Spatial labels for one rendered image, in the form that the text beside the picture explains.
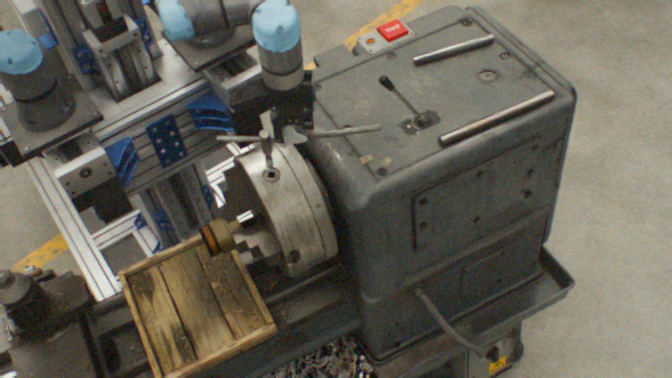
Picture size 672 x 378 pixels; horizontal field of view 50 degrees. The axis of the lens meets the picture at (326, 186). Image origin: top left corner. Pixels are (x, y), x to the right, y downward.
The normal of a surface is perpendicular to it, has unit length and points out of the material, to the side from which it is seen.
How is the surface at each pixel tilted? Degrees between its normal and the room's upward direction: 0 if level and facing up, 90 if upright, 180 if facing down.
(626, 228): 0
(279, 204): 36
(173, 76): 0
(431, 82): 0
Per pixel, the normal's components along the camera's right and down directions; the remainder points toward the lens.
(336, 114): -0.11, -0.65
